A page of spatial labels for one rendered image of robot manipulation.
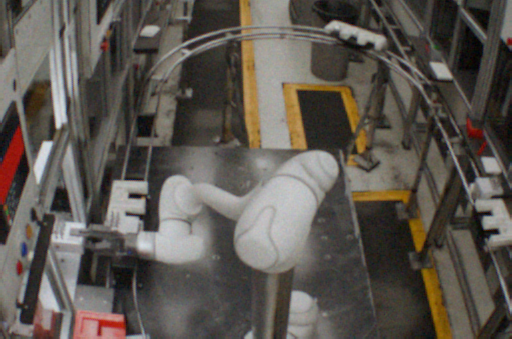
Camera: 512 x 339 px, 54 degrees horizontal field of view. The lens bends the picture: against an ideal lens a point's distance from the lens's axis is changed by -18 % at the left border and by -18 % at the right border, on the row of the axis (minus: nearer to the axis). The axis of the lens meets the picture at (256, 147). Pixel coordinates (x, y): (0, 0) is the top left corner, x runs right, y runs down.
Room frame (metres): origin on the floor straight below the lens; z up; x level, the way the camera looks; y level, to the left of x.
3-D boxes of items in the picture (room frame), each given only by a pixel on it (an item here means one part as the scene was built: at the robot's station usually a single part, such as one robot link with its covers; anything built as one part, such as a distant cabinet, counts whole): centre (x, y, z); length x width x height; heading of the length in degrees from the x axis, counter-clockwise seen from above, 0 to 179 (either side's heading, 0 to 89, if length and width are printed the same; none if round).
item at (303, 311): (1.09, -0.15, 0.85); 0.18 x 0.16 x 0.22; 158
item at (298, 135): (3.50, -0.47, 0.01); 1.00 x 0.55 x 0.01; 5
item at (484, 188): (1.74, -1.03, 0.92); 0.13 x 0.10 x 0.09; 95
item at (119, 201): (1.50, 0.46, 0.84); 0.36 x 0.14 x 0.10; 5
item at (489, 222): (1.63, -1.04, 0.84); 0.37 x 0.14 x 0.10; 5
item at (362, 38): (3.18, -0.55, 0.84); 0.37 x 0.14 x 0.10; 63
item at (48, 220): (0.78, 0.51, 1.37); 0.36 x 0.04 x 0.04; 5
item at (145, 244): (1.21, 0.31, 1.03); 0.09 x 0.06 x 0.09; 5
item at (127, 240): (1.20, 0.39, 1.03); 0.09 x 0.07 x 0.08; 95
